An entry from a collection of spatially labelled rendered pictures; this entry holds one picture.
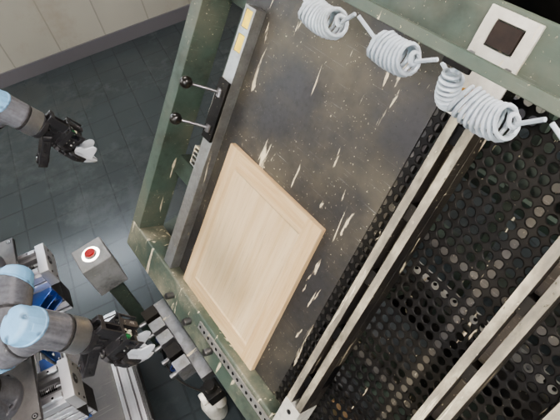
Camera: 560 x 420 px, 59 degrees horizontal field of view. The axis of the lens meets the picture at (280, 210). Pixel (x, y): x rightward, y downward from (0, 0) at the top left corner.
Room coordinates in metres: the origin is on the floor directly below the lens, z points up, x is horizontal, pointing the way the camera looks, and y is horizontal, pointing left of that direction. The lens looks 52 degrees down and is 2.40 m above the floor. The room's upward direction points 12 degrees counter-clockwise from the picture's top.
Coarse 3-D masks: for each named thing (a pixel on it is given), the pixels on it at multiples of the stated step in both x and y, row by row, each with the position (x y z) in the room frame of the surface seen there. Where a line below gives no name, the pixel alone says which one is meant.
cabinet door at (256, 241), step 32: (224, 192) 1.03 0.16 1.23; (256, 192) 0.94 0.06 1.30; (224, 224) 0.96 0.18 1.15; (256, 224) 0.88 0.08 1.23; (288, 224) 0.80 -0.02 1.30; (320, 224) 0.75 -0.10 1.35; (192, 256) 0.98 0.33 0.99; (224, 256) 0.89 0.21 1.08; (256, 256) 0.81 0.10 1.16; (288, 256) 0.74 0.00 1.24; (192, 288) 0.91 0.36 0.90; (224, 288) 0.82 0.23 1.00; (256, 288) 0.75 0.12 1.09; (288, 288) 0.68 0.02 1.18; (224, 320) 0.75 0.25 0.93; (256, 320) 0.68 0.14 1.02; (256, 352) 0.61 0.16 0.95
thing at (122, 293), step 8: (120, 288) 1.10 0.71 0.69; (120, 296) 1.10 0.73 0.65; (128, 296) 1.11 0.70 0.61; (128, 304) 1.10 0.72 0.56; (136, 304) 1.11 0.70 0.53; (128, 312) 1.09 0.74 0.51; (136, 312) 1.10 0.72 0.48; (136, 320) 1.09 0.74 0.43; (144, 320) 1.10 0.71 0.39; (144, 328) 1.09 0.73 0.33
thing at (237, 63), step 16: (256, 16) 1.26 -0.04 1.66; (240, 32) 1.27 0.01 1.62; (256, 32) 1.25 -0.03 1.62; (240, 64) 1.22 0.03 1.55; (240, 80) 1.22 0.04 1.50; (224, 112) 1.18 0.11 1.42; (224, 128) 1.17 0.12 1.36; (208, 144) 1.16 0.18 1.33; (208, 160) 1.14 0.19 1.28; (192, 176) 1.14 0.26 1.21; (208, 176) 1.13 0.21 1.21; (192, 192) 1.11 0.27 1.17; (192, 208) 1.08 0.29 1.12; (176, 224) 1.09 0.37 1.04; (192, 224) 1.07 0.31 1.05; (176, 240) 1.05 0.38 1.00; (176, 256) 1.03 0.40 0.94
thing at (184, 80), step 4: (184, 76) 1.22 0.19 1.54; (188, 76) 1.23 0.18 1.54; (180, 80) 1.22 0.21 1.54; (184, 80) 1.21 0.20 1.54; (188, 80) 1.21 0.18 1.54; (180, 84) 1.21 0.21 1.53; (184, 84) 1.20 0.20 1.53; (188, 84) 1.20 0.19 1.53; (192, 84) 1.21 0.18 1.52; (196, 84) 1.22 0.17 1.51; (204, 88) 1.21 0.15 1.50; (208, 88) 1.21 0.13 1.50; (212, 88) 1.21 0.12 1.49; (220, 88) 1.21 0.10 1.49; (216, 92) 1.21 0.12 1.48; (220, 92) 1.20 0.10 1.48; (220, 96) 1.20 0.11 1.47
